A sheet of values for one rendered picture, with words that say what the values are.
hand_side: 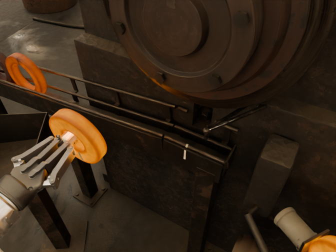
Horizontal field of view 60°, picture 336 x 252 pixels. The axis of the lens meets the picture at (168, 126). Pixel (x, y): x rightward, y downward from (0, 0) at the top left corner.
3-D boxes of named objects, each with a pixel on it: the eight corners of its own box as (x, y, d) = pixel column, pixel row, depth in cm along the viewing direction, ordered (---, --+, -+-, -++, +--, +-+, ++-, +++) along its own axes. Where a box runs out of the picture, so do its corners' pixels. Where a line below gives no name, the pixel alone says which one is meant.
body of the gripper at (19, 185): (-1, 200, 62) (33, 168, 67) (27, 219, 59) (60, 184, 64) (-18, 181, 56) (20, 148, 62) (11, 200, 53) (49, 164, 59)
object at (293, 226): (289, 217, 76) (295, 203, 72) (316, 246, 70) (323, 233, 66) (271, 226, 74) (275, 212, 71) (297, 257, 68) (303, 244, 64)
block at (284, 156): (252, 181, 93) (271, 128, 76) (277, 192, 90) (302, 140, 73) (240, 207, 86) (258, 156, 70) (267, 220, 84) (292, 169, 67)
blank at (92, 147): (48, 100, 70) (37, 109, 68) (96, 117, 63) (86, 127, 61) (71, 144, 80) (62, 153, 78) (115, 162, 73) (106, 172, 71)
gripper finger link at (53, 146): (30, 182, 62) (25, 180, 63) (66, 146, 69) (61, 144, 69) (23, 172, 60) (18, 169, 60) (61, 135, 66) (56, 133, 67)
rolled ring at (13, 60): (-2, 62, 115) (5, 58, 117) (28, 100, 123) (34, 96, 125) (16, 50, 103) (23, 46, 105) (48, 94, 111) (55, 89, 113)
